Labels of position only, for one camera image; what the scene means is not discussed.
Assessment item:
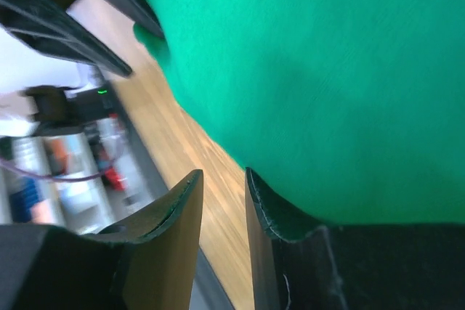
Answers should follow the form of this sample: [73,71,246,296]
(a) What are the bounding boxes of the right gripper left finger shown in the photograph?
[1,170,203,309]

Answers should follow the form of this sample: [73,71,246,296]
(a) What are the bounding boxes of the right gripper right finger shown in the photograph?
[245,169,464,309]

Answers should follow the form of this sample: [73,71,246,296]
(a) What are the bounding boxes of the green t shirt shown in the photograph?
[134,0,464,224]

